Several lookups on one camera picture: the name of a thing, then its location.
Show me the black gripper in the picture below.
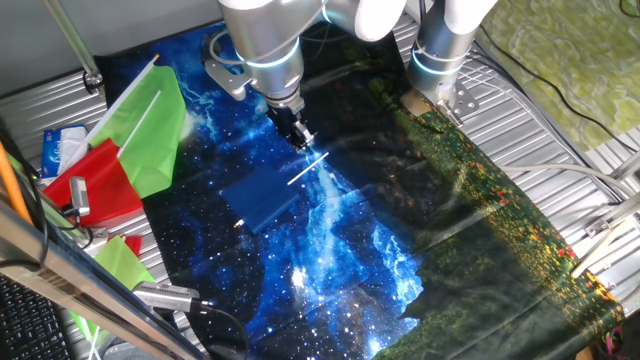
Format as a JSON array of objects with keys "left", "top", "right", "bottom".
[{"left": 266, "top": 101, "right": 317, "bottom": 153}]

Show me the blue flag white pole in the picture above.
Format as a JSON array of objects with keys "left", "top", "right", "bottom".
[{"left": 219, "top": 151, "right": 331, "bottom": 236}]

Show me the large green flag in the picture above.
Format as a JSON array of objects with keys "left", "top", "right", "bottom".
[{"left": 57, "top": 52, "right": 188, "bottom": 200}]

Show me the large red flag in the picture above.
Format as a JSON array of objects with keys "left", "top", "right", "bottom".
[{"left": 42, "top": 88, "right": 164, "bottom": 227}]

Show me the small green flag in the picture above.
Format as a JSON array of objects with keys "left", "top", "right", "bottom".
[{"left": 68, "top": 234, "right": 157, "bottom": 360}]

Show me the tan cardboard piece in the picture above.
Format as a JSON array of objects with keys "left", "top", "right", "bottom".
[{"left": 399, "top": 89, "right": 432, "bottom": 117}]

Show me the silver base mounting plate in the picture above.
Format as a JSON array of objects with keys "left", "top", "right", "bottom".
[{"left": 435, "top": 79, "right": 481, "bottom": 127}]

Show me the galaxy forest print tablecloth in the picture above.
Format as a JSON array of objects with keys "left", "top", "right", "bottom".
[{"left": 93, "top": 0, "right": 626, "bottom": 360}]

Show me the blue white tissue pack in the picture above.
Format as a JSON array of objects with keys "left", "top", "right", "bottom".
[{"left": 40, "top": 124, "right": 91, "bottom": 181}]

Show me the grey stand pole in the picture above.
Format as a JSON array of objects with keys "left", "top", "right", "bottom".
[{"left": 42, "top": 0, "right": 105, "bottom": 96}]

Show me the green yellow patterned cloth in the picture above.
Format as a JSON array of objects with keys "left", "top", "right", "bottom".
[{"left": 472, "top": 0, "right": 640, "bottom": 152}]

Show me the orange pole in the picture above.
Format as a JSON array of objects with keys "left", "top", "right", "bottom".
[{"left": 0, "top": 141, "right": 32, "bottom": 225}]

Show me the aluminium profile beam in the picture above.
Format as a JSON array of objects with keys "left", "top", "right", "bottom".
[{"left": 569, "top": 149, "right": 640, "bottom": 281}]

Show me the black keyboard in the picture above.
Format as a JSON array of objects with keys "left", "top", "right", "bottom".
[{"left": 0, "top": 273, "right": 76, "bottom": 360}]

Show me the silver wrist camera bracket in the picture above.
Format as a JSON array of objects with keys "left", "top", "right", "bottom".
[{"left": 202, "top": 58, "right": 252, "bottom": 102}]

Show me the black camera cable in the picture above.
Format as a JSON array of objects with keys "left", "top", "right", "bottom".
[{"left": 192, "top": 298, "right": 251, "bottom": 360}]

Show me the long silver camera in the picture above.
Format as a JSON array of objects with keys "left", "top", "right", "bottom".
[{"left": 131, "top": 280, "right": 202, "bottom": 314}]

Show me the silver camera clamp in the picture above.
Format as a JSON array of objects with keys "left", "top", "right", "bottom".
[{"left": 59, "top": 204, "right": 110, "bottom": 247}]

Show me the small silver camera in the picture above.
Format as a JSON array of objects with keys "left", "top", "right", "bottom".
[{"left": 68, "top": 175, "right": 92, "bottom": 218}]

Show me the long black cable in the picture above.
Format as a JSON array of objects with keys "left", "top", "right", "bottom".
[{"left": 478, "top": 23, "right": 640, "bottom": 155}]

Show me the grey hose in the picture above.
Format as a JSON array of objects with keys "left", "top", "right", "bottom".
[{"left": 499, "top": 162, "right": 639, "bottom": 197}]

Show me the aluminium frame bar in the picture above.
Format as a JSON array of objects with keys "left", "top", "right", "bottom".
[{"left": 0, "top": 197, "right": 209, "bottom": 360}]

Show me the black looping cable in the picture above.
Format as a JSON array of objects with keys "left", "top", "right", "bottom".
[{"left": 0, "top": 117, "right": 50, "bottom": 270}]

